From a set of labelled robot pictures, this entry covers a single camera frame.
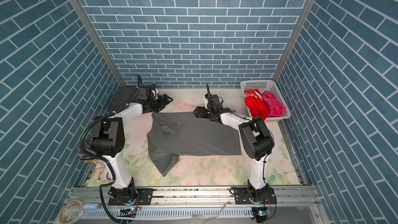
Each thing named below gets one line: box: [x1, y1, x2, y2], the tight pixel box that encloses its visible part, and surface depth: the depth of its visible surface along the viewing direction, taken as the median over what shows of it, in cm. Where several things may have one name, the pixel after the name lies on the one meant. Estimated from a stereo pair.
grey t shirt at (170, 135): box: [147, 112, 243, 177], surface depth 93 cm
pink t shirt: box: [262, 90, 287, 118], surface depth 102 cm
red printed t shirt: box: [244, 89, 269, 121], surface depth 98 cm
